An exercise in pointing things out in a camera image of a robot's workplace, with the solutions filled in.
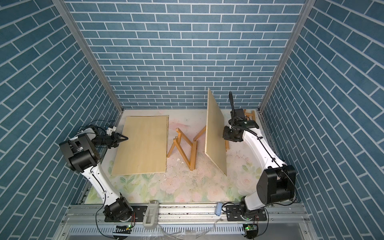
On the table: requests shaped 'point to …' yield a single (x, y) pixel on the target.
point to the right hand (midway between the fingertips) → (227, 136)
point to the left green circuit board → (126, 229)
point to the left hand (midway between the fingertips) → (127, 138)
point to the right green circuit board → (251, 227)
